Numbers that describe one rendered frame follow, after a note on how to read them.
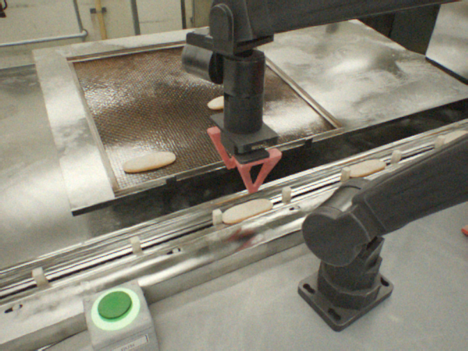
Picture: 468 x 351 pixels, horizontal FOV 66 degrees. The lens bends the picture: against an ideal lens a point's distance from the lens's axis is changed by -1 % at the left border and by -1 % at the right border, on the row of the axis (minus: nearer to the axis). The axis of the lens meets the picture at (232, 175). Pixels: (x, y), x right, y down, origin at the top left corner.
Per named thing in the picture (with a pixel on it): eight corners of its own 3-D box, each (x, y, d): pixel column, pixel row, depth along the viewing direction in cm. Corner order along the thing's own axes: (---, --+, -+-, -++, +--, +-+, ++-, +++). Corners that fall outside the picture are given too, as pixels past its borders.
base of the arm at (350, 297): (336, 334, 49) (393, 293, 54) (347, 297, 44) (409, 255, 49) (294, 290, 55) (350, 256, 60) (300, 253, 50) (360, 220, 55)
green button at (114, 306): (103, 332, 41) (100, 324, 41) (97, 305, 44) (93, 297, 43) (137, 318, 43) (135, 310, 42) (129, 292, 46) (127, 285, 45)
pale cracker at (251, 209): (226, 228, 61) (226, 223, 61) (216, 214, 64) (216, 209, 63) (277, 209, 65) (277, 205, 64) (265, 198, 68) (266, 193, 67)
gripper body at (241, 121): (245, 118, 60) (246, 74, 56) (279, 146, 53) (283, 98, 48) (209, 126, 58) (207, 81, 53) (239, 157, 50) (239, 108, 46)
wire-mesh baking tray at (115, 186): (114, 198, 62) (113, 191, 61) (66, 62, 93) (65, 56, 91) (344, 132, 80) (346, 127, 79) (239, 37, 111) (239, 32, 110)
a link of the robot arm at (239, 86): (246, 56, 44) (275, 47, 48) (207, 44, 48) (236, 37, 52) (244, 108, 48) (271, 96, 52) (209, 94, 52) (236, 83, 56)
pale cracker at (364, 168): (353, 180, 72) (354, 176, 71) (340, 170, 75) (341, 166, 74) (390, 167, 76) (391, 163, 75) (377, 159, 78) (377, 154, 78)
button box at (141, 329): (106, 396, 46) (85, 349, 39) (95, 342, 51) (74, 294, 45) (168, 367, 49) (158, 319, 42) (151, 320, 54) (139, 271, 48)
